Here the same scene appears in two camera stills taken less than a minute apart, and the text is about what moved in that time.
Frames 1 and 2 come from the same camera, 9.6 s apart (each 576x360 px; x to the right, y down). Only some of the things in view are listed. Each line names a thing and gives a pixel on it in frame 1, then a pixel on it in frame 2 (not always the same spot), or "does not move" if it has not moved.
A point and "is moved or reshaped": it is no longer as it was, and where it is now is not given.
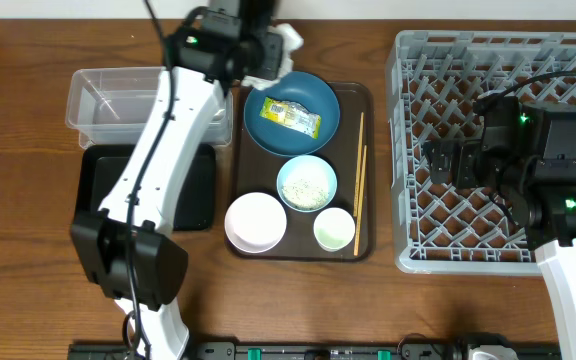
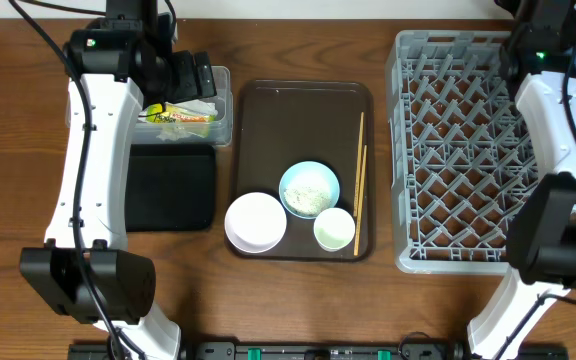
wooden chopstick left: (359, 162) does not move
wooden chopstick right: (359, 213) does not move
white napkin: (292, 40) is moved or reshaped
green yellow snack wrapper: (293, 114) is moved or reshaped
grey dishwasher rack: (435, 78) does not move
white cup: (333, 229) does not move
